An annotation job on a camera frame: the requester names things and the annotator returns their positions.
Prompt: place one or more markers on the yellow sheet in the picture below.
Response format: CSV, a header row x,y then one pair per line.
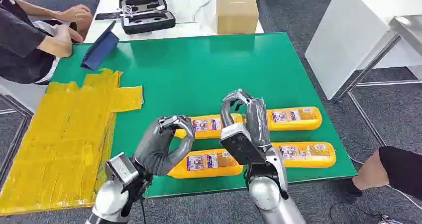
x,y
66,140

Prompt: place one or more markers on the orange drink bottle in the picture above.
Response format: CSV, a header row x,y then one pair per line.
x,y
293,118
306,155
207,163
207,127

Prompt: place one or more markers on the white table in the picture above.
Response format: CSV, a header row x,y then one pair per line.
x,y
188,5

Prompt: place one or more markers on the standing person's leg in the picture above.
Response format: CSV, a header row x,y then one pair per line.
x,y
392,169

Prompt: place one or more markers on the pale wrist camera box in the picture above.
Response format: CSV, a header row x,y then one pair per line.
x,y
240,146
121,169

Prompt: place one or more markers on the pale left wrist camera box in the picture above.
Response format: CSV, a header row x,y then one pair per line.
x,y
121,169

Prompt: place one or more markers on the person's hand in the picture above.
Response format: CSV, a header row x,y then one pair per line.
x,y
61,41
77,14

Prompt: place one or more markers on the green table mat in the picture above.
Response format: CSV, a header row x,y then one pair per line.
x,y
197,74

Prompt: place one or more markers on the seated person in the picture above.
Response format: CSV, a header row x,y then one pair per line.
x,y
19,41

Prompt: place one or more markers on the blue tablet case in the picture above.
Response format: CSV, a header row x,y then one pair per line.
x,y
99,49

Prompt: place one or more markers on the black phone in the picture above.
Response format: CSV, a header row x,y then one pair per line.
x,y
107,16

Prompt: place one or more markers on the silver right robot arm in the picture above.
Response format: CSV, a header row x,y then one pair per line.
x,y
268,196

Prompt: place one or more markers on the steel frame table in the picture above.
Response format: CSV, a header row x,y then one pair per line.
x,y
405,31

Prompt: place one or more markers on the open black tool case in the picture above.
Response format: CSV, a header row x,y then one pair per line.
x,y
146,14

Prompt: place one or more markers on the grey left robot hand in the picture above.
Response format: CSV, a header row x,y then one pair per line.
x,y
150,150

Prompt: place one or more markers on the person's right hand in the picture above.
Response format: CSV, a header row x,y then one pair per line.
x,y
77,14

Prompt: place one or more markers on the person's left hand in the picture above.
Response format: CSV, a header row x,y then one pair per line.
x,y
61,41

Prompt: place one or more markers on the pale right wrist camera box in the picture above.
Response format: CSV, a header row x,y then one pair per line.
x,y
240,146

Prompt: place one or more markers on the brown cardboard box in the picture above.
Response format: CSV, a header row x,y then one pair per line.
x,y
236,13

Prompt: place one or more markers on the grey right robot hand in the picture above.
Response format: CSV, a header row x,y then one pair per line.
x,y
258,120

